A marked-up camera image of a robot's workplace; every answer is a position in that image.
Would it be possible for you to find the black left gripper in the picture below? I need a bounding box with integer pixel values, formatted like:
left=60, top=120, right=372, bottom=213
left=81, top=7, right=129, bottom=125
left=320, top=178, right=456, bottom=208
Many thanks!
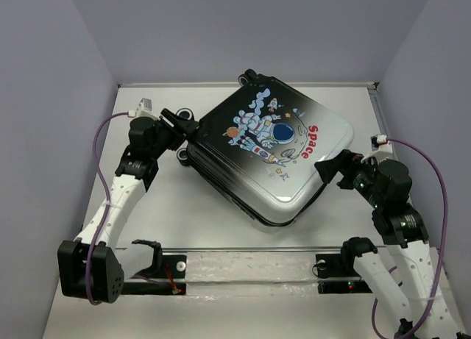
left=150, top=108, right=200, bottom=159

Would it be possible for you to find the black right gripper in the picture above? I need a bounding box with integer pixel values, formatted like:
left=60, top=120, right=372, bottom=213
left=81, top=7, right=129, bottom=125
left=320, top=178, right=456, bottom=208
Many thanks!
left=313, top=148, right=385, bottom=208

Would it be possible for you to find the small space print suitcase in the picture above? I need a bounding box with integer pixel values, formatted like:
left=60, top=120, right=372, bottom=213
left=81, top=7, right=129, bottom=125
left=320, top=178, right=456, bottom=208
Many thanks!
left=176, top=69, right=354, bottom=227

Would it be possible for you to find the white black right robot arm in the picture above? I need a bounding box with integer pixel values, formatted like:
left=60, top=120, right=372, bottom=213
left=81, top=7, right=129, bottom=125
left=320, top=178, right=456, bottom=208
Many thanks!
left=314, top=149, right=467, bottom=338

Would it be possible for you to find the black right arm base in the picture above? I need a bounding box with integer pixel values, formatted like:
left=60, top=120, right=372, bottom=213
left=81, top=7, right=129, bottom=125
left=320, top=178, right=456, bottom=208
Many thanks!
left=311, top=237, right=378, bottom=295

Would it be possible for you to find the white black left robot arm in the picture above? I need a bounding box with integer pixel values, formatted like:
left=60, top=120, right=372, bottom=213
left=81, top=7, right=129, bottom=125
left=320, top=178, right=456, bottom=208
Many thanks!
left=57, top=108, right=199, bottom=305

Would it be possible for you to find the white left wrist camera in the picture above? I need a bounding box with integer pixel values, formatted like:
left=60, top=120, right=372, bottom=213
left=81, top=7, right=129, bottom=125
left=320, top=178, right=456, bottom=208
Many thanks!
left=127, top=98, right=158, bottom=120

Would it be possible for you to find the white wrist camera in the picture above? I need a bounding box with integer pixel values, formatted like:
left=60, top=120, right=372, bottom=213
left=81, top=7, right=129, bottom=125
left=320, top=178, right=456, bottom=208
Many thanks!
left=361, top=134, right=393, bottom=163
left=127, top=98, right=158, bottom=120

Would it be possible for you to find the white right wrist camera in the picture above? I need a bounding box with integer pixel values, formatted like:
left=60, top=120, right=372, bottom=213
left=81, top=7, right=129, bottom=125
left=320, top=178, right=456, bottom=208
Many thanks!
left=361, top=134, right=393, bottom=163

